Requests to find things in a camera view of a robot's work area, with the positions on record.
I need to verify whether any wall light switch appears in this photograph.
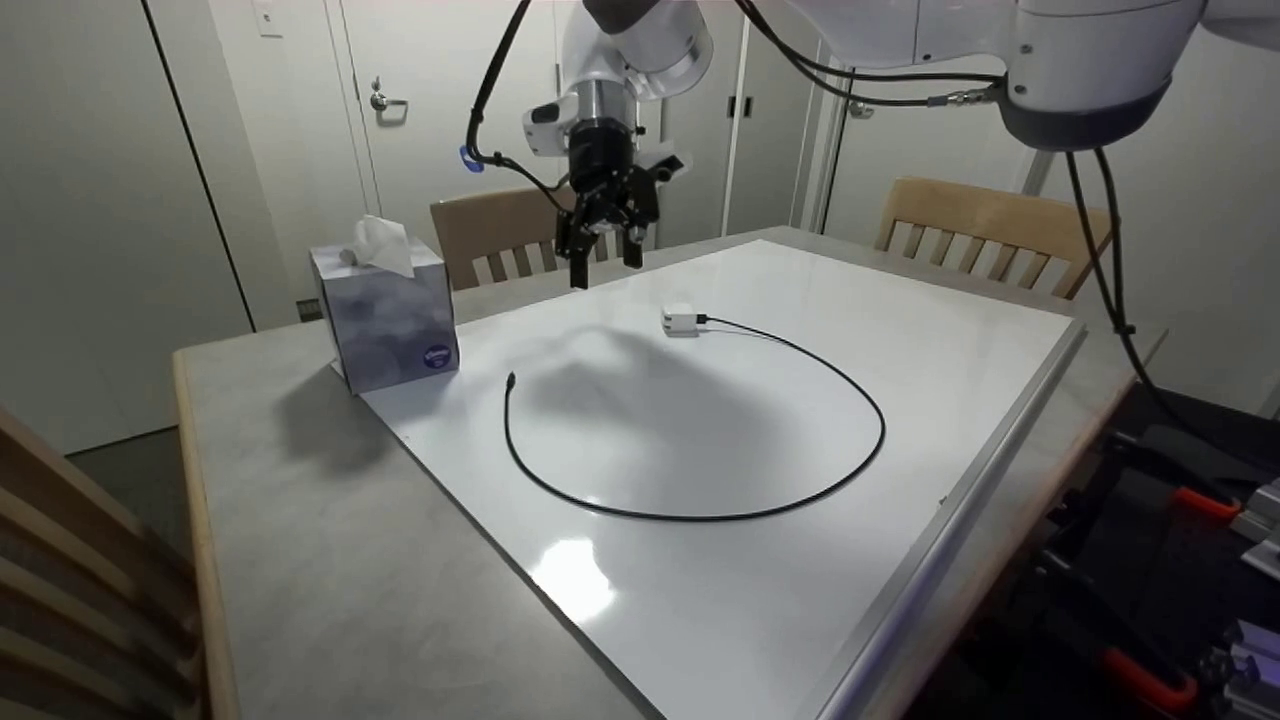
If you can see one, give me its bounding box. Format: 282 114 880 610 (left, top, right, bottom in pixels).
256 0 286 41

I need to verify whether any black charger cable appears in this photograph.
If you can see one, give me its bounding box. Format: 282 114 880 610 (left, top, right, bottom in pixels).
502 313 893 528

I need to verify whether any blue tissue box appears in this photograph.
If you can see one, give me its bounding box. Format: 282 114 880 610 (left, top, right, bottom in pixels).
314 217 459 391

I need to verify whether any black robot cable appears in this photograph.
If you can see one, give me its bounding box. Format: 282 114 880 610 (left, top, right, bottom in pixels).
1058 146 1203 431

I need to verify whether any orange black clamp near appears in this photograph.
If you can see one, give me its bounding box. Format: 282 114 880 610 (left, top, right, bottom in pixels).
1042 553 1199 720

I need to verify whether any orange black clamp far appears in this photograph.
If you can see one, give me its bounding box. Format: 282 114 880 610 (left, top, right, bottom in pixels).
1123 448 1243 525

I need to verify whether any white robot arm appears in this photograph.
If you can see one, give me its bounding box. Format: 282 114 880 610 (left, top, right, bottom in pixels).
526 0 1280 289

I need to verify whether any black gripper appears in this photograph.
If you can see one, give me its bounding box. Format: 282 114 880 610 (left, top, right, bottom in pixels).
557 121 686 289

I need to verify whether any white board mat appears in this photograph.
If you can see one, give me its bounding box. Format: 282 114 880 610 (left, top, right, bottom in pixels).
368 240 1084 720

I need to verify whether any white door with handle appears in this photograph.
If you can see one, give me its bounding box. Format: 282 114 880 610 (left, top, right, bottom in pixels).
332 0 570 240

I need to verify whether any wooden chair beside table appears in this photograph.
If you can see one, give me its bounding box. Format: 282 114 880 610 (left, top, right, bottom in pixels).
0 415 207 720

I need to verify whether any orange black clamp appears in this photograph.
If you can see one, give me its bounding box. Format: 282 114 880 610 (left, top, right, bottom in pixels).
1042 553 1199 720
1123 448 1243 525

